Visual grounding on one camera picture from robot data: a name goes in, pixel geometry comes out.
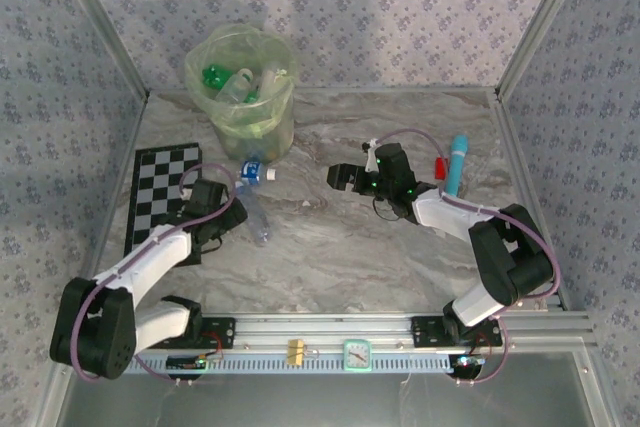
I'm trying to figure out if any green bottle yellow cap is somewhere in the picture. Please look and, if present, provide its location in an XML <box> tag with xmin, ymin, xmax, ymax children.
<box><xmin>201</xmin><ymin>63</ymin><xmax>229</xmax><ymax>89</ymax></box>

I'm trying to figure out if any aluminium frame rail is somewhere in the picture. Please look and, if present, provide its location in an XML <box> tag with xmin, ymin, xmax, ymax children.
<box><xmin>62</xmin><ymin>94</ymin><xmax>150</xmax><ymax>318</ymax></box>
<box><xmin>148</xmin><ymin>86</ymin><xmax>499</xmax><ymax>98</ymax></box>
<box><xmin>492</xmin><ymin>91</ymin><xmax>571</xmax><ymax>313</ymax></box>

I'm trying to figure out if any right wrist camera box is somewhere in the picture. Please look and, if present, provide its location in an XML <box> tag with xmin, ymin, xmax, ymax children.
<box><xmin>363</xmin><ymin>138</ymin><xmax>380</xmax><ymax>173</ymax></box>

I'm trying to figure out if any black and grey checkerboard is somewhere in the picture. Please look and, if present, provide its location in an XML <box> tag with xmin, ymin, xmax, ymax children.
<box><xmin>123</xmin><ymin>142</ymin><xmax>204</xmax><ymax>266</ymax></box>

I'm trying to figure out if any yellow binder clip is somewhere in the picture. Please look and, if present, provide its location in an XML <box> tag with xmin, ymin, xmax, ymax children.
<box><xmin>286</xmin><ymin>339</ymin><xmax>321</xmax><ymax>366</ymax></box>

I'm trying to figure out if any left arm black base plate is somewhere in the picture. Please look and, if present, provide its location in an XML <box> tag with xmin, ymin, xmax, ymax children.
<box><xmin>189</xmin><ymin>317</ymin><xmax>237</xmax><ymax>351</ymax></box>

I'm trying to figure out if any teal cylindrical tube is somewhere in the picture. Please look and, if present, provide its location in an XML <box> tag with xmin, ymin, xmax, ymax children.
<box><xmin>446</xmin><ymin>135</ymin><xmax>471</xmax><ymax>197</ymax></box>

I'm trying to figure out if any grey slotted cable duct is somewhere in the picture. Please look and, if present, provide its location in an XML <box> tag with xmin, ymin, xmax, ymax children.
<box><xmin>124</xmin><ymin>354</ymin><xmax>454</xmax><ymax>374</ymax></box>

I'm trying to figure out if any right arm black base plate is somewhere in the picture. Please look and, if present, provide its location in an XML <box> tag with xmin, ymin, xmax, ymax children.
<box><xmin>410</xmin><ymin>315</ymin><xmax>503</xmax><ymax>349</ymax></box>

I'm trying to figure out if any wide aluminium mounting rail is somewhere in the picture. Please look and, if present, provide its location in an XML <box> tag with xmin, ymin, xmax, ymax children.
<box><xmin>134</xmin><ymin>313</ymin><xmax>594</xmax><ymax>354</ymax></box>

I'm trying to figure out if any clear bottle green cap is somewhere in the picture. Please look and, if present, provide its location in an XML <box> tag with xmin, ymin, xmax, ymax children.
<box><xmin>216</xmin><ymin>68</ymin><xmax>254</xmax><ymax>104</ymax></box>
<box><xmin>256</xmin><ymin>61</ymin><xmax>287</xmax><ymax>98</ymax></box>

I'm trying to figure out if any tall clear plastic bottle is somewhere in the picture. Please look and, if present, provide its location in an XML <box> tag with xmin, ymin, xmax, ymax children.
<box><xmin>233</xmin><ymin>181</ymin><xmax>275</xmax><ymax>248</ymax></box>

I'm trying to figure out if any green-lined waste bin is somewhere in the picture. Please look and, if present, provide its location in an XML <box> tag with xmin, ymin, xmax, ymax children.
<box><xmin>183</xmin><ymin>23</ymin><xmax>297</xmax><ymax>144</ymax></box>

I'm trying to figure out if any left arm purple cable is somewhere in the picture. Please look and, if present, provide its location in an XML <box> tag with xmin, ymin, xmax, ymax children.
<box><xmin>72</xmin><ymin>162</ymin><xmax>239</xmax><ymax>386</ymax></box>

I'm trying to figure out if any aluminium frame post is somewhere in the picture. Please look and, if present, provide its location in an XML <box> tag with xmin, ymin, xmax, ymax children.
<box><xmin>494</xmin><ymin>0</ymin><xmax>596</xmax><ymax>101</ymax></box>
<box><xmin>47</xmin><ymin>0</ymin><xmax>151</xmax><ymax>101</ymax></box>

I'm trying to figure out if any small green square clock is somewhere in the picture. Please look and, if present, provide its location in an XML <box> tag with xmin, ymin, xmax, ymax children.
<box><xmin>342</xmin><ymin>339</ymin><xmax>373</xmax><ymax>374</ymax></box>

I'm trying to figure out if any blue label bottle white cap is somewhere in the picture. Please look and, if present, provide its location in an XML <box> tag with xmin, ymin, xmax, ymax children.
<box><xmin>238</xmin><ymin>160</ymin><xmax>279</xmax><ymax>187</ymax></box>

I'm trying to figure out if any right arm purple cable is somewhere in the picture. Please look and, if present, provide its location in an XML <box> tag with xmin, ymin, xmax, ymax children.
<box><xmin>372</xmin><ymin>127</ymin><xmax>559</xmax><ymax>388</ymax></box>

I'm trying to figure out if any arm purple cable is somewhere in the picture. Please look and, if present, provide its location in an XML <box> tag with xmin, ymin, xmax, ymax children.
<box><xmin>372</xmin><ymin>127</ymin><xmax>559</xmax><ymax>388</ymax></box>
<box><xmin>72</xmin><ymin>162</ymin><xmax>239</xmax><ymax>386</ymax></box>

